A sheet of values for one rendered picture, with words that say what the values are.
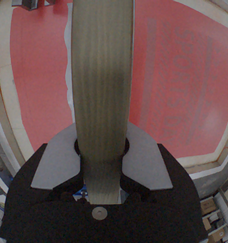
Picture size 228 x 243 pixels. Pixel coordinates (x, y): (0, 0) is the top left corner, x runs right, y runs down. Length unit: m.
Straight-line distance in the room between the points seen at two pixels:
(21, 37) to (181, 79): 0.36
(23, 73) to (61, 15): 0.14
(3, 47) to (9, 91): 0.11
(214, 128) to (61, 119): 0.43
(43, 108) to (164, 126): 0.28
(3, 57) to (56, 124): 0.21
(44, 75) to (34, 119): 0.11
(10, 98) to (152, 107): 0.33
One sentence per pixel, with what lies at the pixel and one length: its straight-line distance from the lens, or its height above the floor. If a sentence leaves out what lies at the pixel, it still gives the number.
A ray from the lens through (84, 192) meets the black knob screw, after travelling 0.39.
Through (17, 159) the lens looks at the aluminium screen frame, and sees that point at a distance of 0.41.
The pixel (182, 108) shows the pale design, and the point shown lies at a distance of 0.32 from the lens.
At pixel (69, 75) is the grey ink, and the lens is 0.25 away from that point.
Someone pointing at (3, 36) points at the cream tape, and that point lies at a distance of 0.35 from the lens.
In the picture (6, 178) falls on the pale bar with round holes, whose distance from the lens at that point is 0.48.
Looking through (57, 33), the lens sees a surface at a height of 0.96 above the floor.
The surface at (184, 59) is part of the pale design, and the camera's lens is 0.29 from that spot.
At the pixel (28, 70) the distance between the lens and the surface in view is 0.29.
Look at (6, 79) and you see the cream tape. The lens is 0.34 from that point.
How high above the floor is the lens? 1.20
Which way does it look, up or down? 62 degrees down
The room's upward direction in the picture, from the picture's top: 175 degrees clockwise
